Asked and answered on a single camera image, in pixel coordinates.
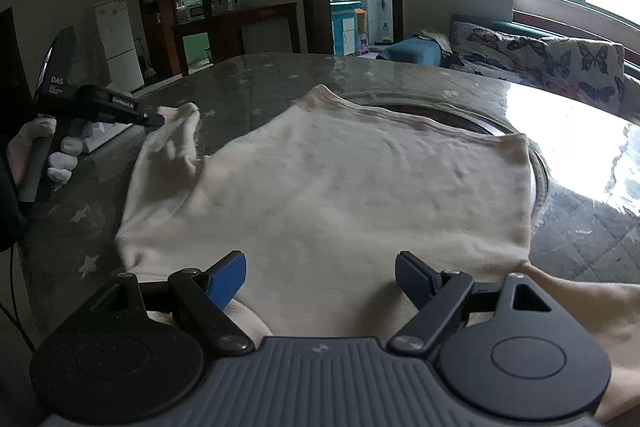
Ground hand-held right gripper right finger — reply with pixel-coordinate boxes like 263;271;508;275
387;252;553;356

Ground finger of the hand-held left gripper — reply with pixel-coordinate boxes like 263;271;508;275
75;85;166;128

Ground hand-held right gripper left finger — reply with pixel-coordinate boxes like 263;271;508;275
96;251;256;356

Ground cream shirt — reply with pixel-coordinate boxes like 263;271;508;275
115;83;640;425

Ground person's left forearm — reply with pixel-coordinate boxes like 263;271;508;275
0;149;27;254

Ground person's left hand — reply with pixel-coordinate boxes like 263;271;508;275
9;117;93;188

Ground white refrigerator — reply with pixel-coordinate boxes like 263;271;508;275
93;0;146;92

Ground dark wooden sideboard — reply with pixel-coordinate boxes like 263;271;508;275
171;2;301;75

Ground blue sofa cover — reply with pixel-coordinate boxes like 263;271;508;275
376;36;443;66

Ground blue cabinet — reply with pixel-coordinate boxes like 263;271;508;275
330;1;362;56

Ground beige towel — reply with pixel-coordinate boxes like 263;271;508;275
417;32;453;55

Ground butterfly print cushions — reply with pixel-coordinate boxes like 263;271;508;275
450;13;640;118

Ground black cable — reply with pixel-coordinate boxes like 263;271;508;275
0;237;38;354

